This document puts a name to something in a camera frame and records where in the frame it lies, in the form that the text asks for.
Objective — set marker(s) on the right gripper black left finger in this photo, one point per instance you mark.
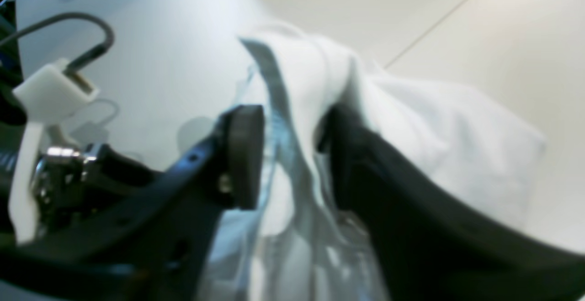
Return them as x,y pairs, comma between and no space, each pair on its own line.
153,245

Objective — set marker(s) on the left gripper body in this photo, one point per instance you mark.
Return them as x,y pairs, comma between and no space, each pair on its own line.
57,183

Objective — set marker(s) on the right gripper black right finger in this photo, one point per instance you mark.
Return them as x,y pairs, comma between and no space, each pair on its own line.
431,246

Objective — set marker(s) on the white t-shirt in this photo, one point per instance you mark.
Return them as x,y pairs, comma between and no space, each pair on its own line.
297,246

